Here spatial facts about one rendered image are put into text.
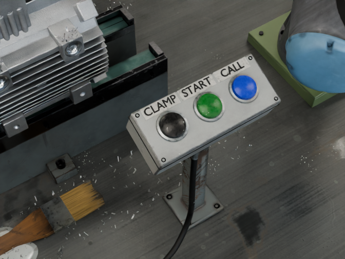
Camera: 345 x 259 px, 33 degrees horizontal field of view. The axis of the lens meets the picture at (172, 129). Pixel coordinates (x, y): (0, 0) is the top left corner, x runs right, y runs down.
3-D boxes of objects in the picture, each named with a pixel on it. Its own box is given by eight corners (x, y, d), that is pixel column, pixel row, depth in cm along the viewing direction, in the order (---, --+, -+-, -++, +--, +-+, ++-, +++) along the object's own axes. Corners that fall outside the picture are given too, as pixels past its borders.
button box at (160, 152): (153, 177, 69) (161, 167, 64) (123, 126, 70) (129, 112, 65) (268, 114, 74) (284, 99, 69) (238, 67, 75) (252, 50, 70)
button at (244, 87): (237, 107, 69) (242, 102, 67) (224, 86, 69) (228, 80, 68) (257, 96, 70) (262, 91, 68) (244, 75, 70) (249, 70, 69)
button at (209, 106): (202, 126, 67) (206, 121, 66) (189, 104, 68) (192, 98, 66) (223, 114, 68) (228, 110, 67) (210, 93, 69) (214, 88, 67)
